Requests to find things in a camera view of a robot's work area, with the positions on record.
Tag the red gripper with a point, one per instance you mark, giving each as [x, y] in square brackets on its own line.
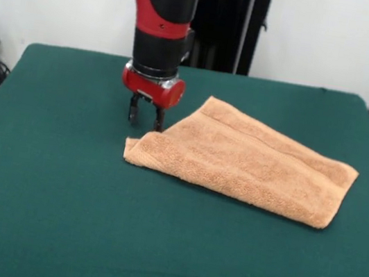
[153, 91]

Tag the orange terry towel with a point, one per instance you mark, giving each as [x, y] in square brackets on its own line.
[244, 158]

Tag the dark green table cloth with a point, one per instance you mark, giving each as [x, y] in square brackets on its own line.
[56, 195]

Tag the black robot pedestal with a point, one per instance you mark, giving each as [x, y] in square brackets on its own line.
[223, 28]

